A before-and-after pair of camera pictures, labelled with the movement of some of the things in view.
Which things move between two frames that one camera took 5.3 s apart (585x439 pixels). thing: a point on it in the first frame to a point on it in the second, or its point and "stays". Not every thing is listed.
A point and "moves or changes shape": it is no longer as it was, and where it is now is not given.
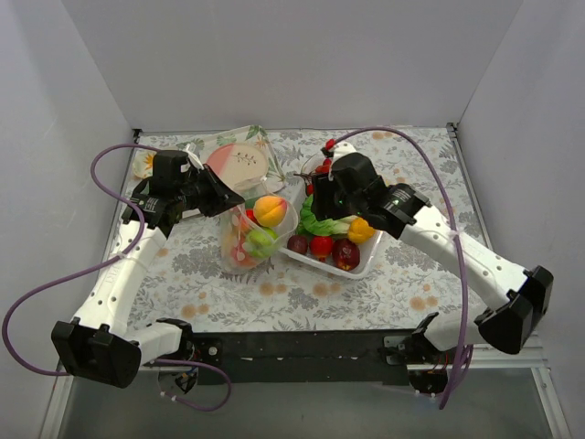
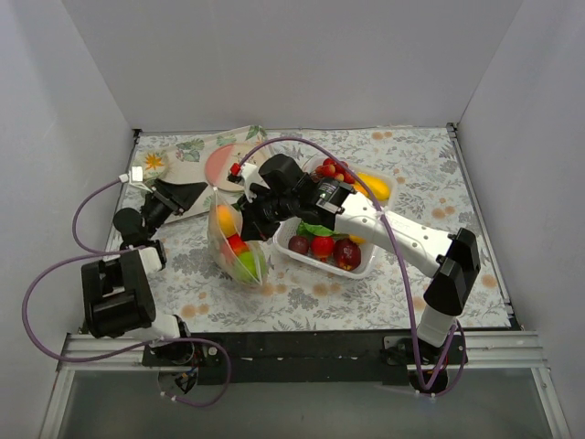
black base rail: [297, 357] stays
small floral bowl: [143, 163] stays
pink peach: [270, 210] moves or changes shape
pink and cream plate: [241, 165] stays
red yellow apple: [322, 247] to [237, 243]
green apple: [260, 241] to [250, 266]
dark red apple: [345, 254] stays
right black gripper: [323, 201] to [256, 210]
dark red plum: [298, 243] stays
